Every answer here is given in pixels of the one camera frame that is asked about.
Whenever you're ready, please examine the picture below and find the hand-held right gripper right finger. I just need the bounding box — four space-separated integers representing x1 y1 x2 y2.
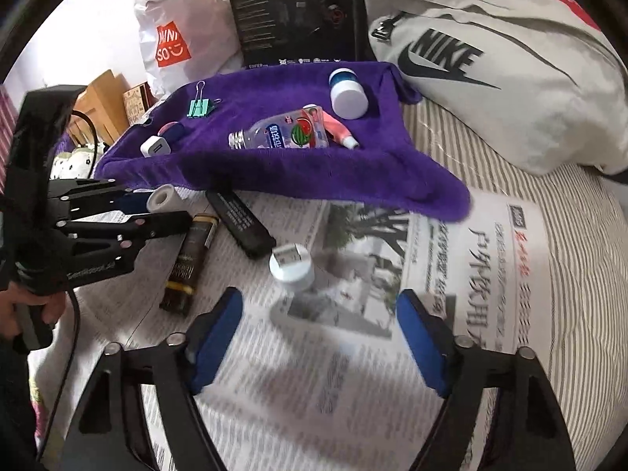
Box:
395 289 577 471

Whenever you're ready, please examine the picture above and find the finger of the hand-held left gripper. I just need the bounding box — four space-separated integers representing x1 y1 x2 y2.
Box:
63 210 193 252
48 178 149 217

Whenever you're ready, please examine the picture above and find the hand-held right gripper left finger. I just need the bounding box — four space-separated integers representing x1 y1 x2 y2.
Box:
42 287 245 471

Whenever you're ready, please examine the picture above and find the small white roll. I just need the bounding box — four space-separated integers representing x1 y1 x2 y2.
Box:
147 184 177 213

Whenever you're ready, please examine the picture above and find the white charger plug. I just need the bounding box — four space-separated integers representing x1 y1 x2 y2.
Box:
140 135 172 159

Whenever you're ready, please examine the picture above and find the white round usb adapter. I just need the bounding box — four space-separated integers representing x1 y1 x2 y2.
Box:
269 244 316 290

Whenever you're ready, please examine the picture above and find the green binder clip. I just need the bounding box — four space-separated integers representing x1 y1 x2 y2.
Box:
186 81 221 119

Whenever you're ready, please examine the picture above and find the clear plastic bottle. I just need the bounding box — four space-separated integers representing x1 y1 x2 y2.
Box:
228 107 330 150

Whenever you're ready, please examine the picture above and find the pink tube white tip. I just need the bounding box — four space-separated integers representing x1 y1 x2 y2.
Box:
314 108 360 150

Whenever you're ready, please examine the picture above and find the white bottle blue label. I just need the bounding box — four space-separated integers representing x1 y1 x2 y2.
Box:
329 68 370 119

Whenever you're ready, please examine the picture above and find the person's left hand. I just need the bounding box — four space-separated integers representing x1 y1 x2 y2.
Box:
0 287 67 339

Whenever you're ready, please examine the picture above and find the white dotted plush toy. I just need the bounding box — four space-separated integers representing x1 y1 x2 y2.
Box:
49 143 106 180

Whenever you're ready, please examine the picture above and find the black gold tube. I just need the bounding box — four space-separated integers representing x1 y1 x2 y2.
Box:
159 213 219 316

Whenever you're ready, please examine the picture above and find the black rectangular device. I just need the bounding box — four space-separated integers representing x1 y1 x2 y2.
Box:
206 190 278 260

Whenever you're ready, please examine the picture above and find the newspaper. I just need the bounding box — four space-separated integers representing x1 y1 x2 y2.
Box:
64 186 555 471

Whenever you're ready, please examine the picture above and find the patterned small box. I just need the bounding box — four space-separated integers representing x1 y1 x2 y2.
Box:
122 84 150 126

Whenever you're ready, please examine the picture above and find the purple towel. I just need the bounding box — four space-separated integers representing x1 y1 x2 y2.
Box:
93 61 473 223

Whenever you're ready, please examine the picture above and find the white plastic shopping bag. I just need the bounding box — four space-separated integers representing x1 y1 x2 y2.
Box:
130 0 246 101

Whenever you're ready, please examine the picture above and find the black product box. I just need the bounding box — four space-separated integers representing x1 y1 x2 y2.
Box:
222 0 370 67

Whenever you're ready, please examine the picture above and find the grey waist bag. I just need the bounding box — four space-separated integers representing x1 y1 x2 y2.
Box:
362 0 628 177

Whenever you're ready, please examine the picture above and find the black cable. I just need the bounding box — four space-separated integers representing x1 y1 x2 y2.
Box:
37 110 106 462

